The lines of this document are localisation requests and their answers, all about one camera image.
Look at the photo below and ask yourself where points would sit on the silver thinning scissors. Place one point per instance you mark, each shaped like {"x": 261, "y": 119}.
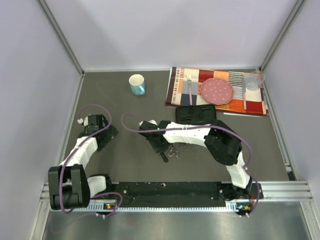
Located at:
{"x": 173, "y": 152}

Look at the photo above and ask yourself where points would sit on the black handled comb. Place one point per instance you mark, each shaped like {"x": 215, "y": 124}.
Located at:
{"x": 165, "y": 159}

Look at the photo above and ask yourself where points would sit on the pink polka dot plate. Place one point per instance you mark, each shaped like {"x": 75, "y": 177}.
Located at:
{"x": 217, "y": 91}

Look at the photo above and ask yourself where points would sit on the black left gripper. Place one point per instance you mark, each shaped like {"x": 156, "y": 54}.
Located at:
{"x": 110, "y": 133}

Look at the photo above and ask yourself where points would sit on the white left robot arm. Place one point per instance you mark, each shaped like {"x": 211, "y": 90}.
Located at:
{"x": 68, "y": 182}

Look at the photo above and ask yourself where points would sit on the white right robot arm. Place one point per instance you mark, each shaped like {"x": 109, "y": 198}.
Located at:
{"x": 222, "y": 142}

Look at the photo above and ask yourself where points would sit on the grey slotted cable duct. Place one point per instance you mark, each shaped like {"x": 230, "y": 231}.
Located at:
{"x": 109, "y": 205}

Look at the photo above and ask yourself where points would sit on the black zip tool case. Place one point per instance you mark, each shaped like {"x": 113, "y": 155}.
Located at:
{"x": 195, "y": 114}

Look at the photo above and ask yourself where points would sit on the clear plastic cup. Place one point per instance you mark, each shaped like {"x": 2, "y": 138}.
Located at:
{"x": 254, "y": 80}

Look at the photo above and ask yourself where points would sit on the colourful patterned placemat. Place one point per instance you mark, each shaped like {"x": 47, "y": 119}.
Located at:
{"x": 177, "y": 92}

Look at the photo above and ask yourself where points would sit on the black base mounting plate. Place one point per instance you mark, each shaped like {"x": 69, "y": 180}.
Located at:
{"x": 182, "y": 194}

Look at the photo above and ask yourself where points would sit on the pink handled knife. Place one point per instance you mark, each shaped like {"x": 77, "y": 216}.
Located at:
{"x": 244, "y": 94}

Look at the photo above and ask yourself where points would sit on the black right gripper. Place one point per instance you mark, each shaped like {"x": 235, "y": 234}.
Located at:
{"x": 159, "y": 150}

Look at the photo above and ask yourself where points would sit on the blue ceramic mug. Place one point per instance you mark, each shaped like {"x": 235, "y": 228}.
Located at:
{"x": 137, "y": 84}

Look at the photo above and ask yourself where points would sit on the pink handled fork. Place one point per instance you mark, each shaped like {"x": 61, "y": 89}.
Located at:
{"x": 189, "y": 82}

